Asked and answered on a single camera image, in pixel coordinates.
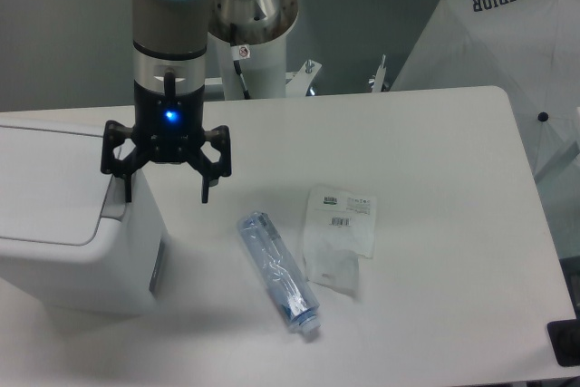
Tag black cable on pedestal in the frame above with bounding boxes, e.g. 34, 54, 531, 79
229, 22, 253, 101

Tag crushed clear plastic bottle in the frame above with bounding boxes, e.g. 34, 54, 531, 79
237, 211, 321, 338

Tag white umbrella with lettering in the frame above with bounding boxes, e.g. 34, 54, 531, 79
392, 0, 579, 172

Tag black device at table edge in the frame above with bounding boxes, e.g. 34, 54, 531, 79
546, 319, 579, 367

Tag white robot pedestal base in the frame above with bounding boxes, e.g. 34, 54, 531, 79
203, 28, 391, 102

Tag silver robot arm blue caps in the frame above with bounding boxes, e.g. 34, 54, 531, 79
101, 0, 276, 202

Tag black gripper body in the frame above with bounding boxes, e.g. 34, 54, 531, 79
132, 83, 205, 163

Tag white trash can lid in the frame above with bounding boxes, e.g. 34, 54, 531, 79
1, 119, 127, 255

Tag clear plastic packaging bag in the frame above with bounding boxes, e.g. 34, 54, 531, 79
303, 185, 377, 296

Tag white trash can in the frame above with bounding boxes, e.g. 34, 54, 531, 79
1, 117, 169, 315

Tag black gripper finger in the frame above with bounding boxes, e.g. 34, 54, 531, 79
188, 123, 234, 205
101, 120, 153, 203

